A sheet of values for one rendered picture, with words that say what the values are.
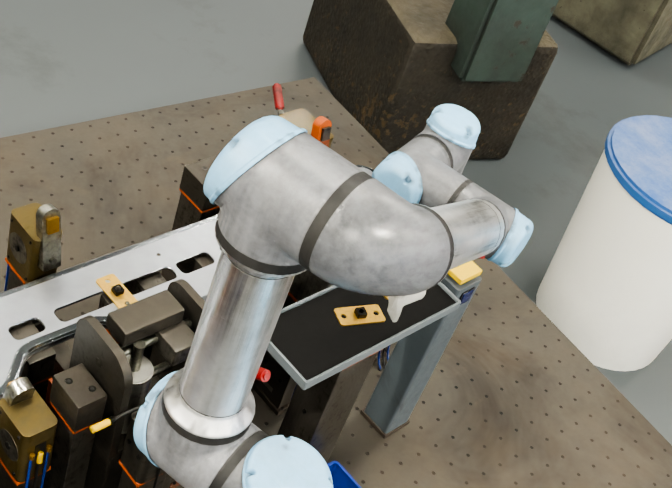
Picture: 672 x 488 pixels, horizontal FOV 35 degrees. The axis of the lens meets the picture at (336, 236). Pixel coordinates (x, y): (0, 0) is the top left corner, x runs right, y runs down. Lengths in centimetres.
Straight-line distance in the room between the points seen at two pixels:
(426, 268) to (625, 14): 432
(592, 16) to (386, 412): 353
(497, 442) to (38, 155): 125
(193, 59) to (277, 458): 313
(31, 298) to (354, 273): 93
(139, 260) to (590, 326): 197
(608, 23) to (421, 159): 400
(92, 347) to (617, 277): 215
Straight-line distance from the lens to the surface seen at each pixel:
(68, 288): 190
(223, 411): 130
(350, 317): 175
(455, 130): 149
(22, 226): 194
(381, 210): 104
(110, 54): 425
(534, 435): 239
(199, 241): 204
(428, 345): 202
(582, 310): 358
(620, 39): 539
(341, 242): 103
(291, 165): 106
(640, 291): 346
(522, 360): 252
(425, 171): 143
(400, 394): 214
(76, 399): 160
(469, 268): 194
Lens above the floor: 238
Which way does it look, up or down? 40 degrees down
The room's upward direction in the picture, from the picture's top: 21 degrees clockwise
